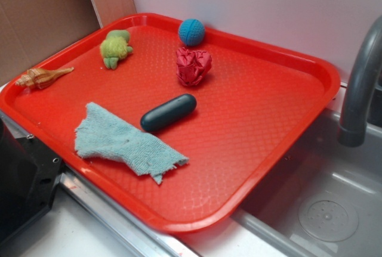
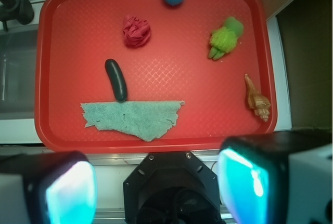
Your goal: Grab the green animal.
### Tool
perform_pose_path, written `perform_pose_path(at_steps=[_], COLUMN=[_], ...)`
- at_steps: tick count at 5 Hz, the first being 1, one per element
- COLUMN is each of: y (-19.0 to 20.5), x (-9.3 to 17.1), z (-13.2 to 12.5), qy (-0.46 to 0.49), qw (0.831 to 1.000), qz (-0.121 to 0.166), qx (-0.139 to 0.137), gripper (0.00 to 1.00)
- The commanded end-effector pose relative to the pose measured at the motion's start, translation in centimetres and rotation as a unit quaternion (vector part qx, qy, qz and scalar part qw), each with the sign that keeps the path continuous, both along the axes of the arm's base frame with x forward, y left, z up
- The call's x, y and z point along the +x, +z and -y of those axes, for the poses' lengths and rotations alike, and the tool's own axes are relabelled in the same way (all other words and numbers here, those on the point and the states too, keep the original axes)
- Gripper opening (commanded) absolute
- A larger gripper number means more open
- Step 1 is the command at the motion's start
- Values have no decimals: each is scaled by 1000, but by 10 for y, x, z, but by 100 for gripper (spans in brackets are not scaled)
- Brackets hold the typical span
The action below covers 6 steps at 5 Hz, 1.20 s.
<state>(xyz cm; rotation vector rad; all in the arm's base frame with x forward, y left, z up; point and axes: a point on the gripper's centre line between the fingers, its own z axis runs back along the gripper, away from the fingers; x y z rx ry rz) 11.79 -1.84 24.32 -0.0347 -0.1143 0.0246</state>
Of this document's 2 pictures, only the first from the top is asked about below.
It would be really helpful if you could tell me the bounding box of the grey plastic sink basin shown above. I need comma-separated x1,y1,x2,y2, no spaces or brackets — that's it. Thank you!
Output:
233,110,381,256

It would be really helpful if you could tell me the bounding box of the crumpled red paper ball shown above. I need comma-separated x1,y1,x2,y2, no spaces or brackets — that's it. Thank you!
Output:
175,48,212,86

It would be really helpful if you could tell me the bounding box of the dark teal oval capsule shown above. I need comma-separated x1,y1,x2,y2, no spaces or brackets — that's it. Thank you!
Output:
140,94,197,132

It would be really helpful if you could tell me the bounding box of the light blue terry cloth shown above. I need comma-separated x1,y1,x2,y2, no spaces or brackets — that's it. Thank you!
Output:
75,103,189,185

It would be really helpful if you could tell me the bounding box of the brown cardboard panel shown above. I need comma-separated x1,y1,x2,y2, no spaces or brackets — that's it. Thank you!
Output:
1,0,136,85

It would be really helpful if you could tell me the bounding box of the blue dimpled ball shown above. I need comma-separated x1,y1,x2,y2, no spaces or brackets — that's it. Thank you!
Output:
178,18,205,47

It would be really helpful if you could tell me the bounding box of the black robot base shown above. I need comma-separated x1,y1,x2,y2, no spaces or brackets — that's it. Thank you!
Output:
1,122,63,245

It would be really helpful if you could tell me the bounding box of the grey sink faucet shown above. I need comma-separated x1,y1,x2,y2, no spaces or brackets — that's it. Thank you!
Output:
337,17,381,147

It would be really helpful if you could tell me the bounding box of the brown striped seashell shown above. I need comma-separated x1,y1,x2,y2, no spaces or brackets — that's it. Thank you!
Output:
15,67,74,89

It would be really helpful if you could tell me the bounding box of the red plastic tray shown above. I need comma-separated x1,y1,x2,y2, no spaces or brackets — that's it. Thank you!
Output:
1,14,340,233

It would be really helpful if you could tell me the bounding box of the green plush animal toy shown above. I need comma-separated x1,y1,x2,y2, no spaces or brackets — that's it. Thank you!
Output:
100,30,133,70

